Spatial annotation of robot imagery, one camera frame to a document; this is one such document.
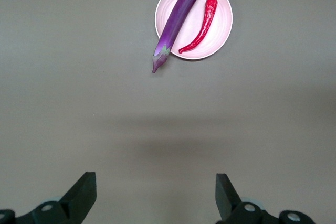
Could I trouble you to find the pink plate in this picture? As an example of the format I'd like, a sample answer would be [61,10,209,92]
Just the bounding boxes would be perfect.
[154,0,234,60]

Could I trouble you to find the brown table cover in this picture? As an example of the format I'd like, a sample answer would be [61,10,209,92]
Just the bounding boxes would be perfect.
[0,0,336,224]

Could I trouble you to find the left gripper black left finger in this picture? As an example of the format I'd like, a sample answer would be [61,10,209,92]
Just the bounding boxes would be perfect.
[0,172,97,224]

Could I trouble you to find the red chili pepper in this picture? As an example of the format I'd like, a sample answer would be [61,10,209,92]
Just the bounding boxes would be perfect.
[178,0,218,55]

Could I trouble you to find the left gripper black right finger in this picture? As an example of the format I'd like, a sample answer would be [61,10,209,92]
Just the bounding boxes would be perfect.
[215,173,313,224]

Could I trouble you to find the purple eggplant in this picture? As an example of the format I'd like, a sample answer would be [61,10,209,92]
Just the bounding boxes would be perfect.
[151,0,202,74]

